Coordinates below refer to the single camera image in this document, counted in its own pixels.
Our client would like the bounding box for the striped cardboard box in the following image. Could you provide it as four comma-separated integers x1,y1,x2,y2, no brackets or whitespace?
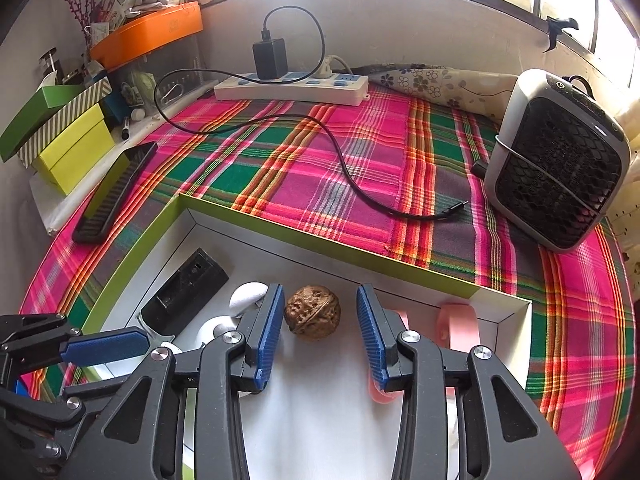
17,77,114,166

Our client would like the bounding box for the yellow-green box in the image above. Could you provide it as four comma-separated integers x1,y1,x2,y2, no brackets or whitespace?
32,105,117,196

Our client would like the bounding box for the yellow dotted pillow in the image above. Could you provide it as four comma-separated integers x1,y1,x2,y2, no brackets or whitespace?
606,105,640,266

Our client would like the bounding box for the white shelf board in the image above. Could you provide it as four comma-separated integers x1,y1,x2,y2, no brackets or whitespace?
29,109,212,237

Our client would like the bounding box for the dark green box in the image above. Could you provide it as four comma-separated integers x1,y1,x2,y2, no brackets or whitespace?
0,83,87,164

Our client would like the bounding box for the white plug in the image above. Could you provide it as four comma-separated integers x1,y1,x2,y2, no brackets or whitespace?
320,54,352,79

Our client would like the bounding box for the white round disc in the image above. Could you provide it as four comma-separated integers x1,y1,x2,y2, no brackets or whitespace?
199,315,242,349

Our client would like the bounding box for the brown walnut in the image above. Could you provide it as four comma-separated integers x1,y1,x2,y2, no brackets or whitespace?
283,283,343,342

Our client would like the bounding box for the black window clamp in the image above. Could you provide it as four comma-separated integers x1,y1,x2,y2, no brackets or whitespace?
543,15,581,54

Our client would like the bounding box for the floral pillow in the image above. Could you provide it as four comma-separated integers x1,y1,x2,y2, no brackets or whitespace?
357,63,519,122

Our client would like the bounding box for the orange box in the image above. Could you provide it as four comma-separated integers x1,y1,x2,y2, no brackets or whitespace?
89,1,204,71

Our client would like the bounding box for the green and white cardboard box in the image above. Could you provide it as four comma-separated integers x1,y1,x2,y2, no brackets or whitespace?
82,192,534,480

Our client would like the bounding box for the plaid blanket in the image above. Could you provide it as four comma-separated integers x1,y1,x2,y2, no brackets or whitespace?
17,82,637,480

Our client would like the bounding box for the black smartphone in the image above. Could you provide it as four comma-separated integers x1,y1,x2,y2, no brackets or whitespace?
72,140,159,245

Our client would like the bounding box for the black power adapter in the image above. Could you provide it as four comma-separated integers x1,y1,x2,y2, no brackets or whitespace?
251,30,290,81

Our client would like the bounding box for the white power strip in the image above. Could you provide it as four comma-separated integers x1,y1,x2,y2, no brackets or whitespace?
213,70,371,107

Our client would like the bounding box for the white mouse-shaped toy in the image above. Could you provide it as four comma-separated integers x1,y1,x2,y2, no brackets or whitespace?
229,282,267,317

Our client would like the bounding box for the glass jar with black lid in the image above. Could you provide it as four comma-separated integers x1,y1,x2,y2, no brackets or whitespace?
37,47,64,84

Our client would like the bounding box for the clear acrylic container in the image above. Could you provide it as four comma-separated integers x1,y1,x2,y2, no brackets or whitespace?
107,39,207,112

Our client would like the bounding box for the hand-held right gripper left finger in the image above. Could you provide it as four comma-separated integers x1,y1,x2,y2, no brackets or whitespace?
62,282,286,480

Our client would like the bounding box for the black flashlight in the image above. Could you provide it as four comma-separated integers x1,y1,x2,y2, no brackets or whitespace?
135,247,231,335

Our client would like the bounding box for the grey desktop heater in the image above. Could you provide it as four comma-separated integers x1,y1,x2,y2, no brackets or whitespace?
482,68,632,254

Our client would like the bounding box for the black charging cable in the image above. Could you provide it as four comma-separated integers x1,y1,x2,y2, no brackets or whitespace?
153,6,469,222

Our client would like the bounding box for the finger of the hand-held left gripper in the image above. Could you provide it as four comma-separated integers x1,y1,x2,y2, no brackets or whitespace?
0,313,151,377
0,377,132,467

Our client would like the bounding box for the pink plastic clip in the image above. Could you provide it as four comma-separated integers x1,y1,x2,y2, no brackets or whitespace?
435,302,479,352
366,307,412,407

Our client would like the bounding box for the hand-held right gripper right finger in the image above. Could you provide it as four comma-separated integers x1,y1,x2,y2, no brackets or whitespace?
356,283,583,480

